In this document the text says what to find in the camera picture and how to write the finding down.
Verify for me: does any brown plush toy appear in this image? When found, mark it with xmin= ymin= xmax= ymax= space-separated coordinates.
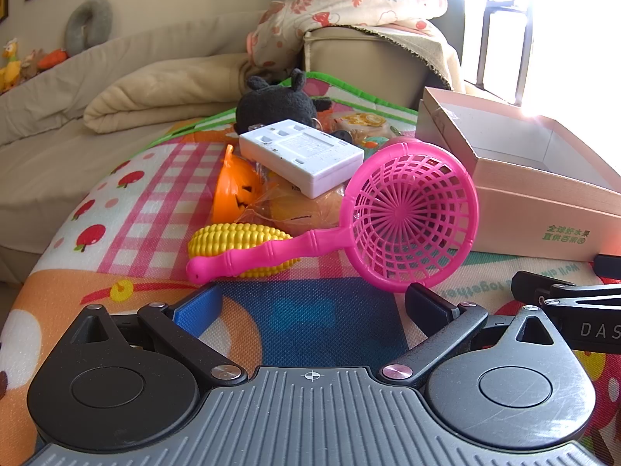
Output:
xmin=22 ymin=49 xmax=44 ymax=78

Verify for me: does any bread in clear packet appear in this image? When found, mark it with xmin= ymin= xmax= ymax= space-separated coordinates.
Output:
xmin=243 ymin=179 xmax=352 ymax=241

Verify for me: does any pink cardboard box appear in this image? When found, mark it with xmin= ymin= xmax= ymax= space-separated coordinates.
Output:
xmin=415 ymin=86 xmax=621 ymax=263

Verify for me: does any beige sofa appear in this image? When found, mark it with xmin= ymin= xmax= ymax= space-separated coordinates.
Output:
xmin=0 ymin=10 xmax=461 ymax=287

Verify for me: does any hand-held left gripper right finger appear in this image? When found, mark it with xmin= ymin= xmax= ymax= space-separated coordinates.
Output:
xmin=381 ymin=282 xmax=567 ymax=390

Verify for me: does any dark window frame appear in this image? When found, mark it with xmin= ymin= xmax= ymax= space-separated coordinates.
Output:
xmin=478 ymin=0 xmax=534 ymax=105

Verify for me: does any black plush toy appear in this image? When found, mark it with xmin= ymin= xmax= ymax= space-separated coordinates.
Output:
xmin=235 ymin=69 xmax=333 ymax=134

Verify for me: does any folded beige blanket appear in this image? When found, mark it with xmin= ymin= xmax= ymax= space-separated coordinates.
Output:
xmin=83 ymin=53 xmax=253 ymax=134

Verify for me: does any beige towel with dark edge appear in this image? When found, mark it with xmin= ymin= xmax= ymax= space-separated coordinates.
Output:
xmin=349 ymin=19 xmax=467 ymax=93

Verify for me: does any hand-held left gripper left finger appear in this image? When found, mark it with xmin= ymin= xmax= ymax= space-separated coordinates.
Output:
xmin=73 ymin=282 xmax=248 ymax=388

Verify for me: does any yellow toy corn cob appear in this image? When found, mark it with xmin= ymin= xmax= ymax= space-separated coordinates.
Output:
xmin=188 ymin=223 xmax=302 ymax=280

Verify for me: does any orange toy pumpkin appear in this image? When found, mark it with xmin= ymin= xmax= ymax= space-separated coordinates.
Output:
xmin=211 ymin=144 xmax=265 ymax=226

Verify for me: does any white plastic power adapter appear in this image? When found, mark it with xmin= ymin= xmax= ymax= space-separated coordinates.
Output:
xmin=239 ymin=119 xmax=366 ymax=199

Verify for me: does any grey neck pillow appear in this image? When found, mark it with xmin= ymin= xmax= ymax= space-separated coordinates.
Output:
xmin=64 ymin=0 xmax=113 ymax=56

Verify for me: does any yellow duck plush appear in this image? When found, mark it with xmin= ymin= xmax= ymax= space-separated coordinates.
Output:
xmin=0 ymin=38 xmax=23 ymax=93

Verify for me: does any orange carrot plush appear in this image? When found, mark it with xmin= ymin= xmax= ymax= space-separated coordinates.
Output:
xmin=38 ymin=49 xmax=67 ymax=70

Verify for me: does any colourful printed play mat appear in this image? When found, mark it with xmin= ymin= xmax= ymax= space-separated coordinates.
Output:
xmin=0 ymin=72 xmax=621 ymax=466

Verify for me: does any pink plastic toy strainer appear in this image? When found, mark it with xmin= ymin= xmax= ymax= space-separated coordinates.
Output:
xmin=186 ymin=137 xmax=481 ymax=294

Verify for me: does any floral printed quilt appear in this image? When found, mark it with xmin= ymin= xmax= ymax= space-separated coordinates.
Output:
xmin=246 ymin=0 xmax=449 ymax=71

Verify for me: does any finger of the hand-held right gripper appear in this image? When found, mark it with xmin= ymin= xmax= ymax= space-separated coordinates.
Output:
xmin=512 ymin=271 xmax=621 ymax=311
xmin=593 ymin=254 xmax=621 ymax=276

